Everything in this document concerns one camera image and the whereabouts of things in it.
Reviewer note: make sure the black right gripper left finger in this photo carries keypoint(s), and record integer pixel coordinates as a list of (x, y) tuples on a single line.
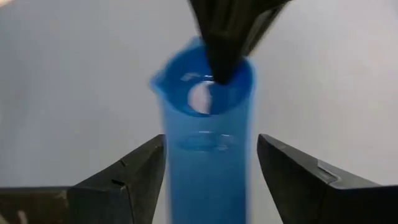
[(109, 199)]

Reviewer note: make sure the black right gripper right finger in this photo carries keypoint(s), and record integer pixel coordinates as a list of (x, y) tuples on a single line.
[(311, 193)]

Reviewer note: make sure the blue measuring cup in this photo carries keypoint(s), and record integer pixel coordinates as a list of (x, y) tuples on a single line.
[(205, 174)]

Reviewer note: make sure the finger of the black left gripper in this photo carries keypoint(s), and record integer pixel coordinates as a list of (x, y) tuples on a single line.
[(224, 37), (264, 9)]

